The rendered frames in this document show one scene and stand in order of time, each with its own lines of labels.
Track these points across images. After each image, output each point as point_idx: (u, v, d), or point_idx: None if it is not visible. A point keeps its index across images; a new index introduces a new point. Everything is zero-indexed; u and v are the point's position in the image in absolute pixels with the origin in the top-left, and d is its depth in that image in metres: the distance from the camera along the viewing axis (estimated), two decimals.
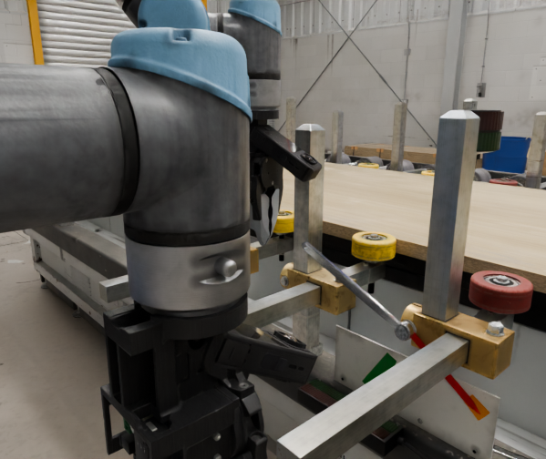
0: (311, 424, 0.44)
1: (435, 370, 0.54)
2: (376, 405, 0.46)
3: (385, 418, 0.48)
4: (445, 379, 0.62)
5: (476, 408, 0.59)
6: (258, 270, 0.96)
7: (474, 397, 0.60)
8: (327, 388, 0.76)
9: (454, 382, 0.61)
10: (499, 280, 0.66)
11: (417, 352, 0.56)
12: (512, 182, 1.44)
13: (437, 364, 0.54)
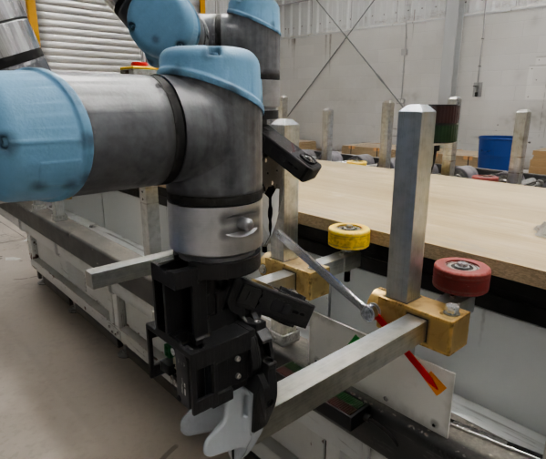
0: None
1: (392, 346, 0.58)
2: (331, 375, 0.50)
3: (341, 388, 0.52)
4: (406, 357, 0.66)
5: (434, 383, 0.63)
6: None
7: (432, 373, 0.64)
8: (302, 370, 0.80)
9: (415, 361, 0.65)
10: (460, 266, 0.70)
11: (377, 331, 0.60)
12: (493, 178, 1.48)
13: (394, 341, 0.58)
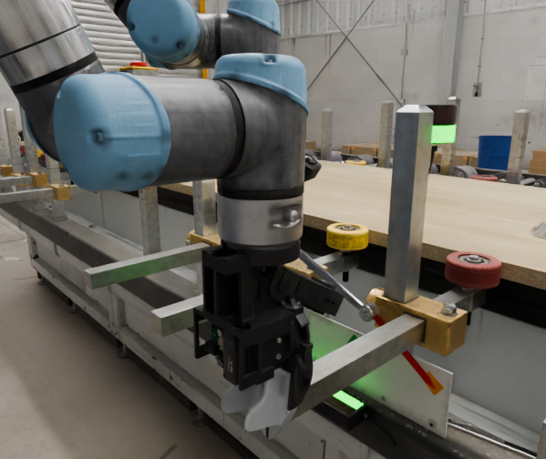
0: None
1: (411, 333, 0.61)
2: (355, 359, 0.54)
3: (365, 372, 0.55)
4: (405, 357, 0.66)
5: (431, 383, 0.63)
6: None
7: (429, 373, 0.64)
8: None
9: (412, 361, 0.65)
10: (472, 260, 0.73)
11: (396, 320, 0.63)
12: (492, 178, 1.48)
13: (412, 329, 0.61)
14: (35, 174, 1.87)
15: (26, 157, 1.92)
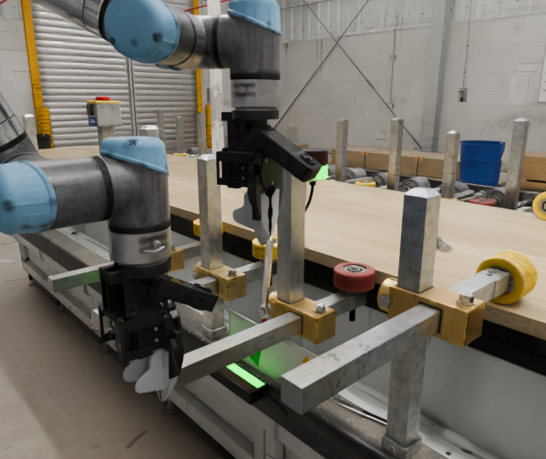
0: (188, 355, 0.69)
1: (288, 327, 0.80)
2: (234, 345, 0.72)
3: (243, 355, 0.74)
4: None
5: (252, 356, 0.94)
6: (183, 267, 1.19)
7: (307, 358, 0.82)
8: None
9: None
10: (352, 269, 0.91)
11: (280, 316, 0.82)
12: None
13: (289, 323, 0.80)
14: None
15: None
